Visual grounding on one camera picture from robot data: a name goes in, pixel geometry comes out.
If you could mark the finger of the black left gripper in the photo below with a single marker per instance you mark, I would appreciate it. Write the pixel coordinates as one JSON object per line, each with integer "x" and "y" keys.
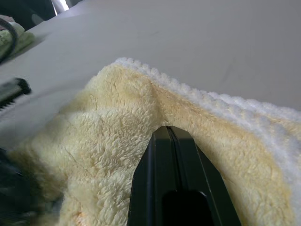
{"x": 14, "y": 186}
{"x": 16, "y": 88}

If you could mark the light green terry cloth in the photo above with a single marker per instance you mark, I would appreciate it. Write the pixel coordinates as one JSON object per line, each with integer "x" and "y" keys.
{"x": 23, "y": 38}

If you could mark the pale yellow fleece towel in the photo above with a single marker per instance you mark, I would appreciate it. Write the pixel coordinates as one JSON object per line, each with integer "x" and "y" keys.
{"x": 105, "y": 141}

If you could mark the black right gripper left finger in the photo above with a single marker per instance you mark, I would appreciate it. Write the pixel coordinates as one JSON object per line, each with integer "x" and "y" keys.
{"x": 152, "y": 179}

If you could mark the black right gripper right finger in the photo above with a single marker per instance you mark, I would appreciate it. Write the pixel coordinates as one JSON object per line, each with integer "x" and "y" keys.
{"x": 202, "y": 179}

